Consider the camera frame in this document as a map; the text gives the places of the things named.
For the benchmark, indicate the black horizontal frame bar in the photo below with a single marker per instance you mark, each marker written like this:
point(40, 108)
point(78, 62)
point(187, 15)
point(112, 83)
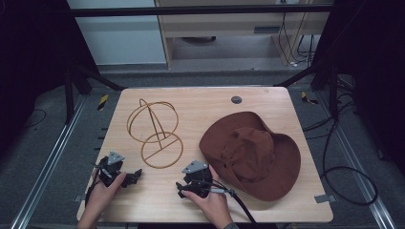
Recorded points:
point(197, 10)

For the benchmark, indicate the dark curtain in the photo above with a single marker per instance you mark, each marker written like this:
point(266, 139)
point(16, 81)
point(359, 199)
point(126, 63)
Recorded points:
point(35, 63)
point(372, 63)

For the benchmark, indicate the white cabinet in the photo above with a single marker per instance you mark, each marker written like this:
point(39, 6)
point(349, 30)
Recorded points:
point(121, 35)

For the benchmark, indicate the black metal stand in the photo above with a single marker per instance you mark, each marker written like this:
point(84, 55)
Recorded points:
point(69, 95)
point(333, 92)

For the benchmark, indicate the brown wide-brim hat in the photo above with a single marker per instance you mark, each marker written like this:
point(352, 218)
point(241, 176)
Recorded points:
point(254, 156)

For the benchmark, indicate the light wooden desk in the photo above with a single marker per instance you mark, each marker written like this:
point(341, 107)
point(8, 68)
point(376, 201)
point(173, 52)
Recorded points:
point(223, 27)

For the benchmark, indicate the yellow black tape strip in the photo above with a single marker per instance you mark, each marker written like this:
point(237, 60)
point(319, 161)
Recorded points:
point(102, 102)
point(307, 98)

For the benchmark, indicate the person's right hand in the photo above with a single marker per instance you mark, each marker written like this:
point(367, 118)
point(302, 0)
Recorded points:
point(215, 203)

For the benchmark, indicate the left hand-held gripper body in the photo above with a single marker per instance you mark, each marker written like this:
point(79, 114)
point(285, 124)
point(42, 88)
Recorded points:
point(110, 168)

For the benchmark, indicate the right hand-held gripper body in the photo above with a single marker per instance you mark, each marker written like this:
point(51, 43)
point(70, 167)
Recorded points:
point(199, 178)

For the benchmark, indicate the aluminium floor rail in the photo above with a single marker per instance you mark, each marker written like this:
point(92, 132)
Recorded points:
point(47, 165)
point(359, 178)

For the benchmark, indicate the grey round table grommet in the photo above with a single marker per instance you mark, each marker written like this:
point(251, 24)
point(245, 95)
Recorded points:
point(236, 99)

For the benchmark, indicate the grey tape piece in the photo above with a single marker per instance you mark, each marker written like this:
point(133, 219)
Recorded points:
point(324, 198)
point(78, 198)

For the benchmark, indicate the person's left hand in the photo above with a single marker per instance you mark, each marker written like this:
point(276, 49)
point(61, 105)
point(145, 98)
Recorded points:
point(100, 194)

